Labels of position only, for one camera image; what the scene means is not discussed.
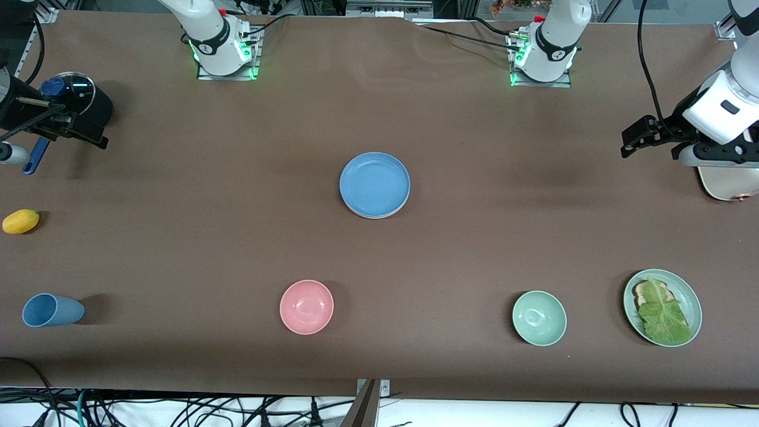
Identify small green deep bowl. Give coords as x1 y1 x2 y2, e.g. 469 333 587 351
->
512 290 567 347

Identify short black table cable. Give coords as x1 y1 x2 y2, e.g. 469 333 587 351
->
470 17 519 37

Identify metal base plate of right arm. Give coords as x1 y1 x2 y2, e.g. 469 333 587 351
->
196 27 262 81

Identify blue plastic cup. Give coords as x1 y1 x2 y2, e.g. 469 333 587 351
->
22 293 85 328

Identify metal base plate of left arm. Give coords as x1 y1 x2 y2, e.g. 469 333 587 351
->
508 31 573 89

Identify green shallow bowl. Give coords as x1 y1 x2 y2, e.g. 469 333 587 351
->
623 269 703 348

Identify dark metal bar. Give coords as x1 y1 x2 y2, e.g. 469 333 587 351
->
339 380 380 427

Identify black looping floor cable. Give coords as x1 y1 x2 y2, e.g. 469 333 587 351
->
0 356 63 427

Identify black pot with blue handle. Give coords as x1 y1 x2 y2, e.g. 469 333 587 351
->
23 72 114 176

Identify orange artificial flowers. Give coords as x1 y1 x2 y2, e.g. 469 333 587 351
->
489 0 555 17

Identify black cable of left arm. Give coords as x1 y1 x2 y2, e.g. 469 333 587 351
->
637 0 680 137

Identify aluminium frame profile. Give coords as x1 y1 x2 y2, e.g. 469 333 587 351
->
346 0 435 20

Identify green lettuce leaf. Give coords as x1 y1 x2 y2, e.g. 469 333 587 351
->
637 277 692 346

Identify small pink deep bowl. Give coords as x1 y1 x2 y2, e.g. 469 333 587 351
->
279 279 334 336

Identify long black table cable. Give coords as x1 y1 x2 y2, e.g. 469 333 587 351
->
414 24 518 52

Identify toast bread slice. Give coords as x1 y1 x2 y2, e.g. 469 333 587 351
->
632 281 671 309

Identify blue shallow bowl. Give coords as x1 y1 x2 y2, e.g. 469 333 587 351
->
339 152 411 219

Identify glass lid with blue knob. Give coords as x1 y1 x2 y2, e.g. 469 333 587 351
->
40 72 95 116

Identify yellow toy lemon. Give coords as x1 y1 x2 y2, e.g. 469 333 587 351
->
2 209 40 235

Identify brown table cover sheet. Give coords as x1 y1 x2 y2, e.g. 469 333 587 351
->
0 11 759 404

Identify black cable at right arm base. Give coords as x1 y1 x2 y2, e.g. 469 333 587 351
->
240 13 304 37

